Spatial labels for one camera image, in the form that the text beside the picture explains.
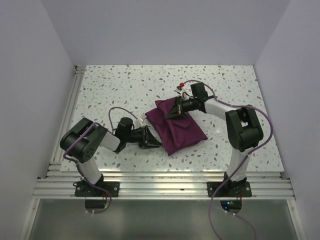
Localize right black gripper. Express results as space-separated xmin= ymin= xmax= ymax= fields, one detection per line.
xmin=165 ymin=95 xmax=198 ymax=121

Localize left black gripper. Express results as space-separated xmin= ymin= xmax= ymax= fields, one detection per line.
xmin=124 ymin=124 xmax=161 ymax=148

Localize purple cloth mat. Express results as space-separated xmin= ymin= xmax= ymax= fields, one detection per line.
xmin=145 ymin=98 xmax=208 ymax=156

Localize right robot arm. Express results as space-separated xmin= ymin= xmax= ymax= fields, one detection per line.
xmin=165 ymin=81 xmax=264 ymax=197

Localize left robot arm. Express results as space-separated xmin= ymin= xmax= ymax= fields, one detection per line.
xmin=59 ymin=117 xmax=162 ymax=197

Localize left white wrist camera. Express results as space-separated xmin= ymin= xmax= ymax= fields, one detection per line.
xmin=137 ymin=114 xmax=147 ymax=126

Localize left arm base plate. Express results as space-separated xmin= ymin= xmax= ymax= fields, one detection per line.
xmin=73 ymin=180 xmax=120 ymax=198

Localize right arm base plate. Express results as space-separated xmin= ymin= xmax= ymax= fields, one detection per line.
xmin=206 ymin=181 xmax=253 ymax=198

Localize aluminium frame rails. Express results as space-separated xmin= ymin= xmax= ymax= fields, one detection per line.
xmin=23 ymin=65 xmax=307 ymax=240

